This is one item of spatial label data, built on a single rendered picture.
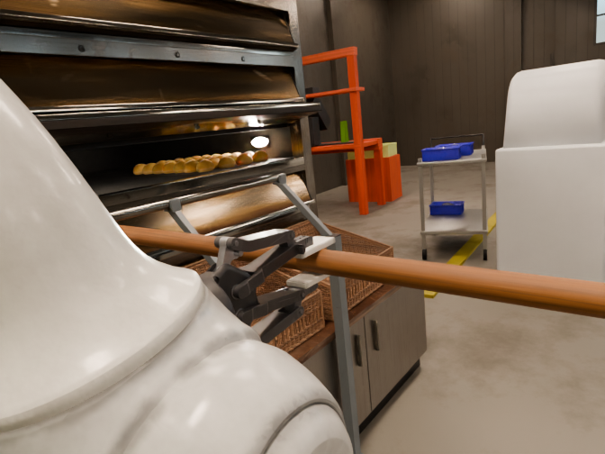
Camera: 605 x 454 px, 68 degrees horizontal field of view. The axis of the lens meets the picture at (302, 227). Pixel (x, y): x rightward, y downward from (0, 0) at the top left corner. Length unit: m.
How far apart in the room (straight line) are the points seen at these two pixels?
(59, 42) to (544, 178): 2.75
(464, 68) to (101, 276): 11.83
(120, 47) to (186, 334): 1.61
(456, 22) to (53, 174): 12.00
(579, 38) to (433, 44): 3.08
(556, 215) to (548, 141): 0.48
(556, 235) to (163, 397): 3.23
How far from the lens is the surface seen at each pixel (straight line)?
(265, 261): 0.48
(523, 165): 3.28
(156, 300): 0.18
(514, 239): 3.39
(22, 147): 0.19
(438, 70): 12.11
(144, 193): 1.73
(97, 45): 1.72
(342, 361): 1.74
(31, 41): 1.63
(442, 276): 0.46
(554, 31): 11.68
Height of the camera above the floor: 1.33
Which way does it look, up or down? 13 degrees down
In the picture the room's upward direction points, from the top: 6 degrees counter-clockwise
